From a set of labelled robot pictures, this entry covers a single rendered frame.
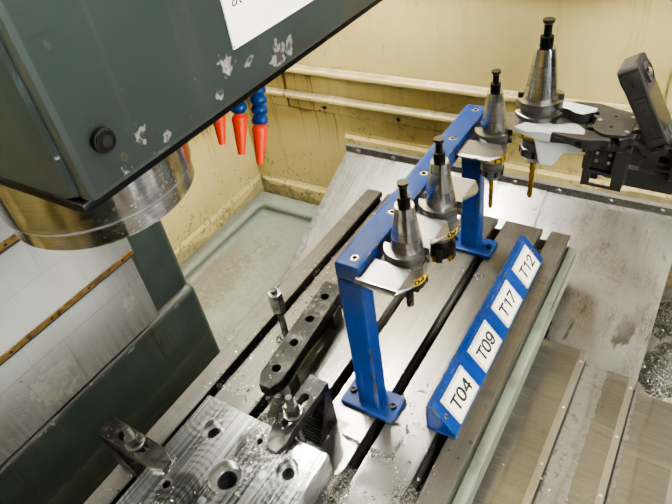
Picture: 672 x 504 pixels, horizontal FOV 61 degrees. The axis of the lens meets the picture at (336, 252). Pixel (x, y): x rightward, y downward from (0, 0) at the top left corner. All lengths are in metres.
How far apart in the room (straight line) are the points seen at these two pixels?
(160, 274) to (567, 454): 0.88
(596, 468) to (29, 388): 0.99
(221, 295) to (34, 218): 1.30
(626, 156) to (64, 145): 0.70
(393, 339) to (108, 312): 0.54
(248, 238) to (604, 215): 1.07
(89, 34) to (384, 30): 1.28
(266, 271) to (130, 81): 1.52
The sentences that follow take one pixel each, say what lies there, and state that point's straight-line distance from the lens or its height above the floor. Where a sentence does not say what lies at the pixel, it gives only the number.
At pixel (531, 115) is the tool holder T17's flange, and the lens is 0.84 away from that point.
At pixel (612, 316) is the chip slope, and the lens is 1.39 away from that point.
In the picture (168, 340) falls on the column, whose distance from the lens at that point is 1.34.
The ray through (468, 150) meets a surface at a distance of 0.99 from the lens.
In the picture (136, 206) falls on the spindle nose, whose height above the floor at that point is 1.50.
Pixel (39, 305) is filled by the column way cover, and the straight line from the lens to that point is 1.08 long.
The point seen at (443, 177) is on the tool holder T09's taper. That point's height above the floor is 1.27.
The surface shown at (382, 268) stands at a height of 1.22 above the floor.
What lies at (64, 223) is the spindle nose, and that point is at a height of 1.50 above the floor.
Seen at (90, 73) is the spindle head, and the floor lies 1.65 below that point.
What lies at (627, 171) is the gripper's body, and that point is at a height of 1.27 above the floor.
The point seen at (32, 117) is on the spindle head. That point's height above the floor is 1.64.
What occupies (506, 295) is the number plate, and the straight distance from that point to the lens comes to 1.11.
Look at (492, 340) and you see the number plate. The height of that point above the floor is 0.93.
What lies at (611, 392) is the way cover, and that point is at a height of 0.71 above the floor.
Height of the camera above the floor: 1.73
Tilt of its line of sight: 40 degrees down
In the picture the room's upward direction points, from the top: 10 degrees counter-clockwise
